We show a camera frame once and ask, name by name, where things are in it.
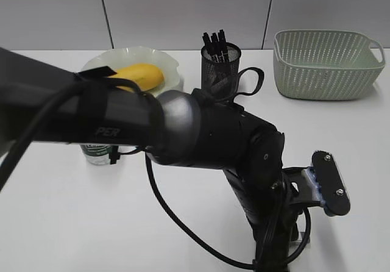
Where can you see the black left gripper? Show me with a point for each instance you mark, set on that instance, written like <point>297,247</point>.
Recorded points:
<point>272,219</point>

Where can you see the yellow mango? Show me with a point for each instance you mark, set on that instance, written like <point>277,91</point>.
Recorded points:
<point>146,76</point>

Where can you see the frosted green wavy glass plate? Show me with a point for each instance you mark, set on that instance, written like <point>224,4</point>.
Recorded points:
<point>123,57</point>

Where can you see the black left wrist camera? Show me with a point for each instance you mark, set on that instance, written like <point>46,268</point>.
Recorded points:
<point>331,185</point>

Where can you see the clear water bottle green label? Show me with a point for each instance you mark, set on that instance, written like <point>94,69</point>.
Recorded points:
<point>100,154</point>

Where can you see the light green plastic basket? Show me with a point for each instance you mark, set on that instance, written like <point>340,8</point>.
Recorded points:
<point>326,65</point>

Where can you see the black marker pen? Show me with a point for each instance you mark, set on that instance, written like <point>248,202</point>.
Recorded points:
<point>223,45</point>
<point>209,47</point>
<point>217,54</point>

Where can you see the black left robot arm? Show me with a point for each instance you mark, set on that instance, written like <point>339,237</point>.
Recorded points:
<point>40,102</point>

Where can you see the black mesh pen holder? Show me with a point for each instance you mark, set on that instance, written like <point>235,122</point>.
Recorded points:
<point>220,80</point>

